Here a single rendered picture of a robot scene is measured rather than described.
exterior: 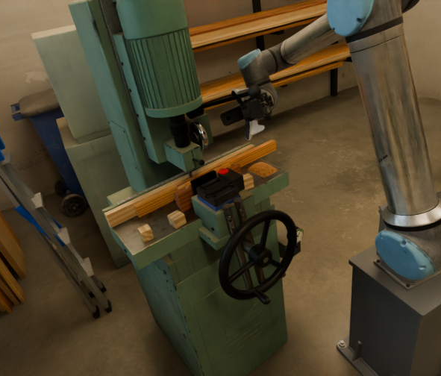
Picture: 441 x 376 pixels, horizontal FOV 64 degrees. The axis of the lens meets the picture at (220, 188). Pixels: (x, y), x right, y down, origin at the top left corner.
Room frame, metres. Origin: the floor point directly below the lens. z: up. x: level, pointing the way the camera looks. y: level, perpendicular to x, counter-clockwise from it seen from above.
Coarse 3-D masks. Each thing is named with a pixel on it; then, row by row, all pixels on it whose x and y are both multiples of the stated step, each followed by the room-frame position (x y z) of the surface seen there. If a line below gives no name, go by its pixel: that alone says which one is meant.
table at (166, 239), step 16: (256, 160) 1.18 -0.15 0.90; (256, 176) 1.06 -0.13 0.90; (272, 176) 1.04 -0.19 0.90; (288, 176) 1.06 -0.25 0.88; (256, 192) 0.99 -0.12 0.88; (272, 192) 1.02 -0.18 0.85; (160, 208) 0.97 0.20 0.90; (176, 208) 0.96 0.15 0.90; (192, 208) 0.94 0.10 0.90; (128, 224) 0.92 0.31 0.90; (144, 224) 0.90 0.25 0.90; (160, 224) 0.88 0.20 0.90; (192, 224) 0.86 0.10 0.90; (128, 240) 0.83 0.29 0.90; (160, 240) 0.81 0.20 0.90; (176, 240) 0.83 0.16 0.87; (208, 240) 0.82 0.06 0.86; (224, 240) 0.80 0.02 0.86; (128, 256) 0.82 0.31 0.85; (144, 256) 0.78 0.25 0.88; (160, 256) 0.80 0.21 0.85
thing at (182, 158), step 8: (168, 144) 1.09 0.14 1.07; (192, 144) 1.05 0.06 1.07; (168, 152) 1.09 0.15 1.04; (176, 152) 1.03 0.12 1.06; (184, 152) 1.00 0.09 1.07; (192, 152) 1.01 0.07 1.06; (200, 152) 1.03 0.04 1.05; (168, 160) 1.11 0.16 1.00; (176, 160) 1.04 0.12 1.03; (184, 160) 1.00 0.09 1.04; (192, 160) 1.01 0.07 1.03; (184, 168) 1.00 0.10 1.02; (192, 168) 1.01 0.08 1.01
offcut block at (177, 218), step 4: (176, 212) 0.88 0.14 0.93; (180, 212) 0.88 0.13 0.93; (168, 216) 0.87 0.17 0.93; (172, 216) 0.86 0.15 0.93; (176, 216) 0.86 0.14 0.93; (180, 216) 0.86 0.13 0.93; (184, 216) 0.86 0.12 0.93; (172, 220) 0.85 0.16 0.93; (176, 220) 0.85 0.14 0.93; (180, 220) 0.85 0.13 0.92; (184, 220) 0.86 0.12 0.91; (172, 224) 0.86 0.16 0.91; (176, 224) 0.85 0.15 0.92; (180, 224) 0.85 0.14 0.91; (184, 224) 0.86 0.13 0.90; (176, 228) 0.84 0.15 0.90
